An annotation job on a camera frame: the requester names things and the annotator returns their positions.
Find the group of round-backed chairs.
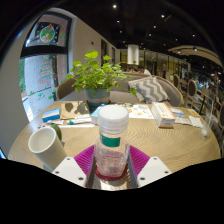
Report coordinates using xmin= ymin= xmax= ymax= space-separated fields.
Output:
xmin=171 ymin=71 xmax=224 ymax=148

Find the white printed leaflet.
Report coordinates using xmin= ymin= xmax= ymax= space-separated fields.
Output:
xmin=126 ymin=103 xmax=155 ymax=120

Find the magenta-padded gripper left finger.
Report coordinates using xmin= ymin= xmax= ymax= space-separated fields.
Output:
xmin=52 ymin=144 xmax=98 ymax=189

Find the clear drinking glass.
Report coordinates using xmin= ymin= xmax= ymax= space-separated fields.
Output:
xmin=199 ymin=109 xmax=214 ymax=138

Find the grey curved sofa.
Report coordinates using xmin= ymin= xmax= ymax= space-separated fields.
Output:
xmin=56 ymin=71 xmax=185 ymax=108

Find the window poster with round print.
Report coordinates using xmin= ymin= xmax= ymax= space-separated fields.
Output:
xmin=25 ymin=21 xmax=69 ymax=48

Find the clear plastic bottle white cap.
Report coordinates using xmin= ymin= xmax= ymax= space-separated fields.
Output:
xmin=93 ymin=104 xmax=131 ymax=178

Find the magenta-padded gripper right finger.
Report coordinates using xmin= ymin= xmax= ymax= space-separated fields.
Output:
xmin=128 ymin=145 xmax=173 ymax=189

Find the person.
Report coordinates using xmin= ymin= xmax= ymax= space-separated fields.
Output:
xmin=137 ymin=65 xmax=153 ymax=77

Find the beige armchair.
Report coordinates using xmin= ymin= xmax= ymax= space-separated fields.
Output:
xmin=55 ymin=77 xmax=77 ymax=101

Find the small blue white box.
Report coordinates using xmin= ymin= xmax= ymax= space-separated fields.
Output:
xmin=41 ymin=107 xmax=62 ymax=123

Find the group of ceiling lights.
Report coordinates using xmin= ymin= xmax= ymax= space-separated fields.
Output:
xmin=111 ymin=3 xmax=201 ymax=54

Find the white paper sheet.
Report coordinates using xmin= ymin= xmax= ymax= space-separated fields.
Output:
xmin=187 ymin=114 xmax=204 ymax=129

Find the white teal tube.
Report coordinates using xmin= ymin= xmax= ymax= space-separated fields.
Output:
xmin=63 ymin=117 xmax=93 ymax=126

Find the green potted plant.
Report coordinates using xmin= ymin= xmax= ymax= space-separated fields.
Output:
xmin=64 ymin=50 xmax=138 ymax=109

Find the white ceramic cup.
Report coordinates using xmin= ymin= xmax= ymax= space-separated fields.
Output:
xmin=27 ymin=123 xmax=69 ymax=172

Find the grey white chevron cushion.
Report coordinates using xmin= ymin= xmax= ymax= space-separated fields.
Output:
xmin=127 ymin=75 xmax=171 ymax=104

